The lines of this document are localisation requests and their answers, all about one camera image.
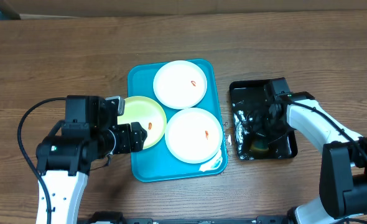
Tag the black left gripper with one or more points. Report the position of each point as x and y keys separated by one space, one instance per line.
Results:
x=132 y=139

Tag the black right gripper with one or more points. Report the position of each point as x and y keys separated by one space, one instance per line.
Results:
x=265 y=116

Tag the green yellow sponge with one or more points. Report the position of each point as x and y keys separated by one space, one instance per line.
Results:
x=259 y=146

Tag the yellow green plate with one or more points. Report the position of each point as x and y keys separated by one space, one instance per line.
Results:
x=149 y=114

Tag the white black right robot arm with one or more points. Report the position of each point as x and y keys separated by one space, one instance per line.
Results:
x=343 y=175

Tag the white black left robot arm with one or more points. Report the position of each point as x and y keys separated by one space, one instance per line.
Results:
x=89 y=131

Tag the black plastic tray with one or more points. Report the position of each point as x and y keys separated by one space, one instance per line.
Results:
x=245 y=97

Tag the teal plastic tray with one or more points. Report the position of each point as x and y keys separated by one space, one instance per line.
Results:
x=157 y=163

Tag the white plate with red stain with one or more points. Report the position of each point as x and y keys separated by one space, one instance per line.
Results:
x=180 y=84

